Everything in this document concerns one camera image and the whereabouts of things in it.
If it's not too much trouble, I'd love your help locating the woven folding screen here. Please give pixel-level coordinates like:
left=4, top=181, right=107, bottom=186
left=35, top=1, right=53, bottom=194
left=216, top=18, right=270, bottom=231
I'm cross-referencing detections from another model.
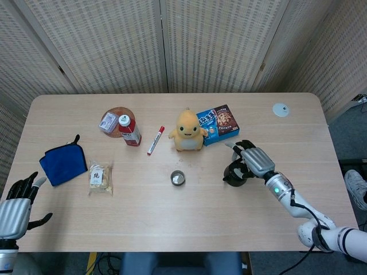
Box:
left=0, top=0, right=367, bottom=198

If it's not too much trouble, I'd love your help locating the clear bagged snack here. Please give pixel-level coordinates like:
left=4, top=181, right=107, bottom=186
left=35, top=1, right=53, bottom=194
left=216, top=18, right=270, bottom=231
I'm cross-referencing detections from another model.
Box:
left=88, top=160, right=114, bottom=197

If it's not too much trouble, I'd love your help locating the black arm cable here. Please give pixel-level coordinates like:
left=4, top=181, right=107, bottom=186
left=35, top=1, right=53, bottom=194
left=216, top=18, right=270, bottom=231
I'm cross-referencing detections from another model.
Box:
left=290, top=193, right=330, bottom=253

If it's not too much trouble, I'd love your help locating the grey sneaker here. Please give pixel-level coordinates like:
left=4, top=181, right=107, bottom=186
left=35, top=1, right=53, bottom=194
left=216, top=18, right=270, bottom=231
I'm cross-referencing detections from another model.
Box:
left=343, top=169, right=367, bottom=211

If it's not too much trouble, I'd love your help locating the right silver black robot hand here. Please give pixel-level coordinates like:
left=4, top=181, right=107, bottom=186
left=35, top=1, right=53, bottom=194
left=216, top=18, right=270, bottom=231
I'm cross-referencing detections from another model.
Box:
left=224, top=139, right=276, bottom=180

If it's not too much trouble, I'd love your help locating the small clear plastic box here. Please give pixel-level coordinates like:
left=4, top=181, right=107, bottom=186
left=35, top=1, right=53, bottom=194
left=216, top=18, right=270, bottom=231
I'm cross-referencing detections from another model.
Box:
left=99, top=112, right=120, bottom=134

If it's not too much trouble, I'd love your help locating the blue folded cloth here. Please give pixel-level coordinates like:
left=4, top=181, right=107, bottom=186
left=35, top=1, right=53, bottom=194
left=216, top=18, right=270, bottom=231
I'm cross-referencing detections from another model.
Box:
left=39, top=133, right=88, bottom=187

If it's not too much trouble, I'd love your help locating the black round object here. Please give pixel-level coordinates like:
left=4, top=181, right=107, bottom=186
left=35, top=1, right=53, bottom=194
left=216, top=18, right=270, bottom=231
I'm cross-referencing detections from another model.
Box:
left=222, top=159, right=253, bottom=187

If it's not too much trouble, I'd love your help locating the round wooden coaster with packet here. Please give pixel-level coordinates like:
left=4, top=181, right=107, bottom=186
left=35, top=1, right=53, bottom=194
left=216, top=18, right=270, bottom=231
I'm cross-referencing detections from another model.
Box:
left=103, top=106, right=135, bottom=139

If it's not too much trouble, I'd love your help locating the blue seat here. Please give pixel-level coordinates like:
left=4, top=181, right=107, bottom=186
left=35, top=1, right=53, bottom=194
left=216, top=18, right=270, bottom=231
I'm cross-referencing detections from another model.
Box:
left=119, top=252, right=243, bottom=275

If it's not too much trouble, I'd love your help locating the yellow floor cable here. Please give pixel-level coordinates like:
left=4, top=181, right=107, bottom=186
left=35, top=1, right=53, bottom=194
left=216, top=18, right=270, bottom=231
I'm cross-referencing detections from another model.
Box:
left=85, top=252, right=98, bottom=275

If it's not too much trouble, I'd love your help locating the white round table grommet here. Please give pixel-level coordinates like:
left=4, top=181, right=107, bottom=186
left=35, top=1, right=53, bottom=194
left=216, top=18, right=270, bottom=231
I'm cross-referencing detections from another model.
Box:
left=272, top=103, right=290, bottom=117

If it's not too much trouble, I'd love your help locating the yellow plush dinosaur toy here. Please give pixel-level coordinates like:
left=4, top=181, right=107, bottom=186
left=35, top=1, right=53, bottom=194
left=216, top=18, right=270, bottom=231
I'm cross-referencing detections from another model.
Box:
left=168, top=107, right=209, bottom=152

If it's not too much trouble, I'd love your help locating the blue cookie box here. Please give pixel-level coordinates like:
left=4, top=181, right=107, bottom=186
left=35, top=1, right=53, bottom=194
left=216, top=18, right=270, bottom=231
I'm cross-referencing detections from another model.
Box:
left=196, top=104, right=240, bottom=147

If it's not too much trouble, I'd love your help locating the red NFC juice bottle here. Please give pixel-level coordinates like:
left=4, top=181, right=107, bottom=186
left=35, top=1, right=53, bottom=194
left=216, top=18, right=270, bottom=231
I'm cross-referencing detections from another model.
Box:
left=118, top=114, right=142, bottom=147

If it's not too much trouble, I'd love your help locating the red and white marker pen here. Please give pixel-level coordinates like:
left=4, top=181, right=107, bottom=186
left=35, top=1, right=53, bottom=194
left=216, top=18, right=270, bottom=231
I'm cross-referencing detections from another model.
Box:
left=146, top=125, right=166, bottom=156

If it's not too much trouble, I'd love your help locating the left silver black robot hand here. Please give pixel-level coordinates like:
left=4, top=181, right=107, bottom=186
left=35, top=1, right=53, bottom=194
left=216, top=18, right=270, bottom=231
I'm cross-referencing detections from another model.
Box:
left=0, top=171, right=54, bottom=240

